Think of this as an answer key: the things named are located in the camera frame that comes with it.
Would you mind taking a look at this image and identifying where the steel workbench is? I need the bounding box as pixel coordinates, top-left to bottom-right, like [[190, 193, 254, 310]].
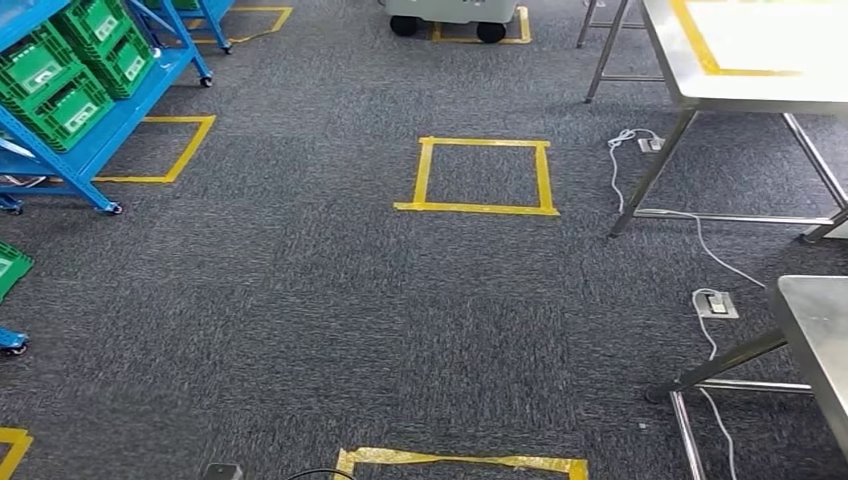
[[645, 274, 848, 480]]

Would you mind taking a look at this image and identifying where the yellow floor tape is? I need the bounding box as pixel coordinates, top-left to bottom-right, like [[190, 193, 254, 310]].
[[333, 447, 590, 480]]

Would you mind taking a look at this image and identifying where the white wheeled cart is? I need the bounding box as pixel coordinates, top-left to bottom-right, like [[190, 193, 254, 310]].
[[380, 0, 521, 45]]

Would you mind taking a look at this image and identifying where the steel table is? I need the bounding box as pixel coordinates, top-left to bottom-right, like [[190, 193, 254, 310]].
[[584, 0, 848, 245]]

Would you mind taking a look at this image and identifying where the black camera cable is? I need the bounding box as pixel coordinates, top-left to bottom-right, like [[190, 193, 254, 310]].
[[284, 467, 359, 480]]

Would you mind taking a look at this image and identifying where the steel table frame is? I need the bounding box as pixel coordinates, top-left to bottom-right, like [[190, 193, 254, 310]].
[[574, 0, 645, 49]]

